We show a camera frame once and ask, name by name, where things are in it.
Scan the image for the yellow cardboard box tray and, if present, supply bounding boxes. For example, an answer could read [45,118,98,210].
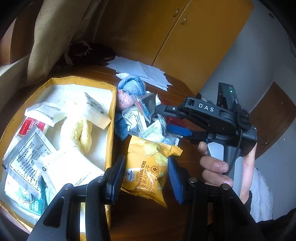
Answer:
[0,75,117,235]

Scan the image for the white printed foil sachet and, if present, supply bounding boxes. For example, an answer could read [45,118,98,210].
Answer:
[4,128,56,199]

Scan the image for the yellow wooden cabinet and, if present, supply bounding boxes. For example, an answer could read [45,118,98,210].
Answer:
[95,1,253,93]

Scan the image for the yellow sandwich cracker packet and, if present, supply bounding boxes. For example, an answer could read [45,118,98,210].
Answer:
[121,136,183,208]

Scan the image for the pink plush toy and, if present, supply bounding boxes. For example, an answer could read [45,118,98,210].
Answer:
[116,89,133,111]

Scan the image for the red white tissue pack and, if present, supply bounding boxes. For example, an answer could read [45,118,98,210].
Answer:
[18,117,48,136]

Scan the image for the dark fringed cloth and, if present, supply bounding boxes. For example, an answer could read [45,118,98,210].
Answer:
[54,41,116,70]

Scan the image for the white paper sheets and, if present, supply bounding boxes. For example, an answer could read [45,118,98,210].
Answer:
[107,56,172,91]

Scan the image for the olive beige curtain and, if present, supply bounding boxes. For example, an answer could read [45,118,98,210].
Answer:
[1,1,108,105]

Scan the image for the person right hand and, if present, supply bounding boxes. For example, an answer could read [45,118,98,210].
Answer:
[198,142,257,204]

